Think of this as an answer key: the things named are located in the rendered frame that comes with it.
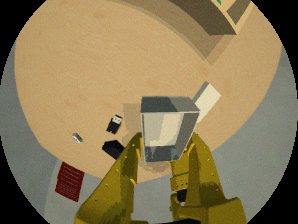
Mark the black usb flash drive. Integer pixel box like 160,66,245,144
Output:
106,114,122,135

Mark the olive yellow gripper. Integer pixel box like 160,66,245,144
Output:
74,132,247,224

